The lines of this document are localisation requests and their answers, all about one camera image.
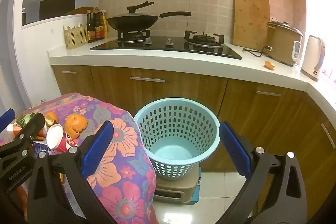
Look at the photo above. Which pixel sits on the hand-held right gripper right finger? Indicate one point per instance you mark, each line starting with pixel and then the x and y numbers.
pixel 236 153

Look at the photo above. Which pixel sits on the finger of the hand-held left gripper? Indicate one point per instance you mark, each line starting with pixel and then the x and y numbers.
pixel 6 117
pixel 30 130

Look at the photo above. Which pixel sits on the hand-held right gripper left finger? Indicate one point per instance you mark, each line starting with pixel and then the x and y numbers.
pixel 97 146

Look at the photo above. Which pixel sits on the red cartoon paper cup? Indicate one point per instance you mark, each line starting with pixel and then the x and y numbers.
pixel 62 145

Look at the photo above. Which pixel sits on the light blue perforated plastic basket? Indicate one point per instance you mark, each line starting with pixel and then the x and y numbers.
pixel 170 153

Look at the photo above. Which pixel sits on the green leafy vegetable stalk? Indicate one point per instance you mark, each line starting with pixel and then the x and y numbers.
pixel 25 119

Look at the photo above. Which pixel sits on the small open orange peel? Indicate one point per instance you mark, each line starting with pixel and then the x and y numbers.
pixel 52 117

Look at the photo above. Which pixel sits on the large domed orange peel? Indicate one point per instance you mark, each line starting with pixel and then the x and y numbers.
pixel 76 124

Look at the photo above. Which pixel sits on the floral purple table cloth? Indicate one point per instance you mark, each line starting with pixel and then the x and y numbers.
pixel 126 182

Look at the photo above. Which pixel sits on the beige plastic stool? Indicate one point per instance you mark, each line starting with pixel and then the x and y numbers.
pixel 173 184

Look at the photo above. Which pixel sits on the tiny orange peel piece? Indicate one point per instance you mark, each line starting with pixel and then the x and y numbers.
pixel 269 65

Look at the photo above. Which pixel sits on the beige woven utensil basket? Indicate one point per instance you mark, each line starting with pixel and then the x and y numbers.
pixel 75 37

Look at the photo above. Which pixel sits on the beige rice cooker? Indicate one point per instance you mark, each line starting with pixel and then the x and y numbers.
pixel 279 45

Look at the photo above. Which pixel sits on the slim dark sauce bottle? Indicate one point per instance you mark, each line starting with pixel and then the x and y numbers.
pixel 91 29

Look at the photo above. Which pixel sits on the wide dark sauce bottle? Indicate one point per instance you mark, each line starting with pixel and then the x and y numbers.
pixel 99 28

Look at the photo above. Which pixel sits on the yellow oil bottle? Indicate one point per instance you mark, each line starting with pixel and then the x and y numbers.
pixel 105 27

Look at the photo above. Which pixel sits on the black glass gas stove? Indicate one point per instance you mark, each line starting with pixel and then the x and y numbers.
pixel 168 49

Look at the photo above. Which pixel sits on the cream electric kettle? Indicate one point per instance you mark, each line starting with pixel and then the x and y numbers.
pixel 312 58

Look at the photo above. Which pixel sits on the black wok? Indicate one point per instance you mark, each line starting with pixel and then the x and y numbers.
pixel 134 22

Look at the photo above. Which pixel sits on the wooden cutting board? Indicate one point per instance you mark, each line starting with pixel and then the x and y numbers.
pixel 250 22

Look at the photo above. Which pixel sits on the black wok lid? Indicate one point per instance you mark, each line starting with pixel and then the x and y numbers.
pixel 136 7

